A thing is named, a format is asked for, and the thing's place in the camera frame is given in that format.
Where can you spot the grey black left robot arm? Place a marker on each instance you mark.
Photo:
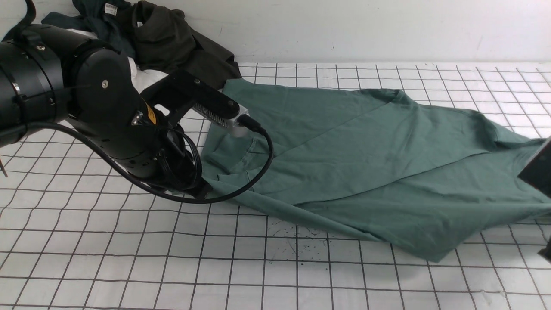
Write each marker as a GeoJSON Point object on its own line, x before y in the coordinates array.
{"type": "Point", "coordinates": [52, 78]}

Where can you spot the white shirt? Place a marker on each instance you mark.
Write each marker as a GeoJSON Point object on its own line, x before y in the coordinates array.
{"type": "Point", "coordinates": [143, 79]}

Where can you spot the dark olive shirt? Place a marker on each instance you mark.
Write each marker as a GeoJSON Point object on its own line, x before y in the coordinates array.
{"type": "Point", "coordinates": [165, 42]}

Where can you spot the green long-sleeve shirt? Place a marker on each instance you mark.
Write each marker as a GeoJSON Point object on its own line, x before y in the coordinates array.
{"type": "Point", "coordinates": [378, 166]}

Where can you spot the white grid tablecloth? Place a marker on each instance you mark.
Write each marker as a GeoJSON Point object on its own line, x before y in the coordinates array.
{"type": "Point", "coordinates": [76, 236]}

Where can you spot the dark teal shirt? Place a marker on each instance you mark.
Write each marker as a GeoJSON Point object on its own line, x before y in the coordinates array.
{"type": "Point", "coordinates": [98, 17]}

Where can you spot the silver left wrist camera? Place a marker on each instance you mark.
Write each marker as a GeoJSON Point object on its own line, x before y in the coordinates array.
{"type": "Point", "coordinates": [180, 92]}

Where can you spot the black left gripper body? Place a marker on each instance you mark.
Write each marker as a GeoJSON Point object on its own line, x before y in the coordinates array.
{"type": "Point", "coordinates": [180, 165]}

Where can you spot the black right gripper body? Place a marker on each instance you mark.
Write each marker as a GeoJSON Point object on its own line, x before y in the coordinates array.
{"type": "Point", "coordinates": [537, 171]}

